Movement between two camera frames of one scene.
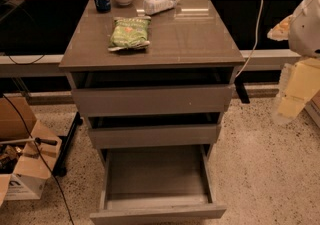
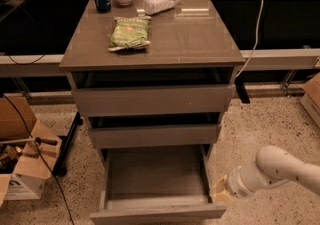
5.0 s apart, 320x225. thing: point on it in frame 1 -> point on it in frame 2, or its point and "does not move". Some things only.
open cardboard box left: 24,167 does not move
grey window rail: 253,60 does not move
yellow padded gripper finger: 280,32 -> 220,193
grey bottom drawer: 157,185 does not move
